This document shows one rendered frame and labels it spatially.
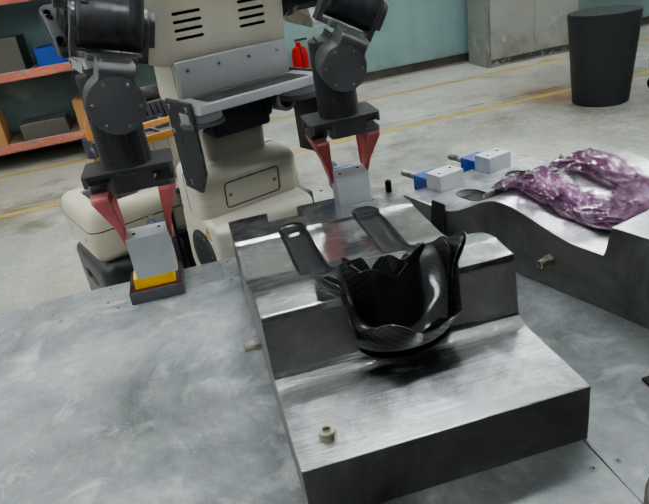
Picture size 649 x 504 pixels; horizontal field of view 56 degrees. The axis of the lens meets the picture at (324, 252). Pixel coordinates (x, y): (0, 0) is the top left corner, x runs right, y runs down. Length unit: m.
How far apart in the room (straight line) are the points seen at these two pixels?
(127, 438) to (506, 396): 0.39
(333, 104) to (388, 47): 5.75
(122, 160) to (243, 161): 0.51
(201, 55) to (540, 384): 0.81
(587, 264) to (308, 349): 0.37
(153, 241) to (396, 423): 0.37
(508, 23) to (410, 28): 0.95
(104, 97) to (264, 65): 0.57
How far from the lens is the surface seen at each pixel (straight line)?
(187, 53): 1.13
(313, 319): 0.59
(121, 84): 0.65
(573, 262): 0.81
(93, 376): 0.83
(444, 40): 6.86
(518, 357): 0.62
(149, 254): 0.77
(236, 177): 1.19
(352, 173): 0.90
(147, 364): 0.81
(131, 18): 0.71
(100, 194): 0.76
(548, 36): 6.88
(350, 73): 0.79
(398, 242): 0.80
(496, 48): 6.57
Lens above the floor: 1.22
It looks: 25 degrees down
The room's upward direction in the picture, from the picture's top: 9 degrees counter-clockwise
